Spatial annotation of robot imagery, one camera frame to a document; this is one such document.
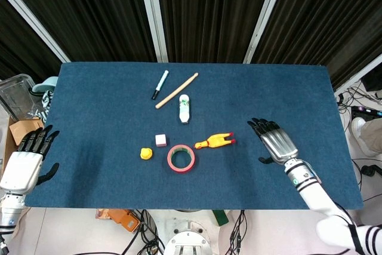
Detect wooden drumstick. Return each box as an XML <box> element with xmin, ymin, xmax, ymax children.
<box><xmin>155</xmin><ymin>72</ymin><xmax>199</xmax><ymax>109</ymax></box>

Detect robot base column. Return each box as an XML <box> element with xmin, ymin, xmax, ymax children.
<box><xmin>155</xmin><ymin>209</ymin><xmax>223</xmax><ymax>255</ymax></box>

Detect white plastic bottle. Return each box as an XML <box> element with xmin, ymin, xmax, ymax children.
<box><xmin>178</xmin><ymin>94</ymin><xmax>192</xmax><ymax>124</ymax></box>

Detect black white patterned cloth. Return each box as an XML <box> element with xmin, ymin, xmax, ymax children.
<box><xmin>25</xmin><ymin>89</ymin><xmax>54</xmax><ymax>124</ymax></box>

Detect green block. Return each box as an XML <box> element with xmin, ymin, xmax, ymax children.
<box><xmin>212</xmin><ymin>209</ymin><xmax>230</xmax><ymax>227</ymax></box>

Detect clear plastic container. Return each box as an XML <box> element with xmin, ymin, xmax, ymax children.
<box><xmin>0</xmin><ymin>73</ymin><xmax>42</xmax><ymax>121</ymax></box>

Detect yellow rubber chicken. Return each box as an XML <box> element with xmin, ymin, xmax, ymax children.
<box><xmin>193</xmin><ymin>131</ymin><xmax>236</xmax><ymax>150</ymax></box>

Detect orange device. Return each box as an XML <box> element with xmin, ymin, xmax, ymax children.
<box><xmin>95</xmin><ymin>208</ymin><xmax>141</xmax><ymax>234</ymax></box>

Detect red tape roll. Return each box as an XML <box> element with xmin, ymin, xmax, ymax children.
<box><xmin>167</xmin><ymin>144</ymin><xmax>197</xmax><ymax>174</ymax></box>

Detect cardboard box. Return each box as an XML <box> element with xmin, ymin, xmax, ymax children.
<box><xmin>3</xmin><ymin>116</ymin><xmax>45</xmax><ymax>172</ymax></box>

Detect yellow rubber duck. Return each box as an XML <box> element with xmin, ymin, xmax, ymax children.
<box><xmin>139</xmin><ymin>147</ymin><xmax>155</xmax><ymax>161</ymax></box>

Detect white sneaker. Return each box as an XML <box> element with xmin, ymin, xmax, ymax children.
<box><xmin>351</xmin><ymin>116</ymin><xmax>377</xmax><ymax>157</ymax></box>

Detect black power strip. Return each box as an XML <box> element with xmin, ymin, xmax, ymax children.
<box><xmin>351</xmin><ymin>106</ymin><xmax>382</xmax><ymax>122</ymax></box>

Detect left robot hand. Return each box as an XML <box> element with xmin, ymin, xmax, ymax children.
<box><xmin>0</xmin><ymin>124</ymin><xmax>60</xmax><ymax>195</ymax></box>

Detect blue table mat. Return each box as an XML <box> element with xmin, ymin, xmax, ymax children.
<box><xmin>24</xmin><ymin>62</ymin><xmax>365</xmax><ymax>210</ymax></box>

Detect teal cap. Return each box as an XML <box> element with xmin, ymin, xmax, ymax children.
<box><xmin>32</xmin><ymin>76</ymin><xmax>59</xmax><ymax>94</ymax></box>

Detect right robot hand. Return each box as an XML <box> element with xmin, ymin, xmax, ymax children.
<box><xmin>247</xmin><ymin>117</ymin><xmax>300</xmax><ymax>166</ymax></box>

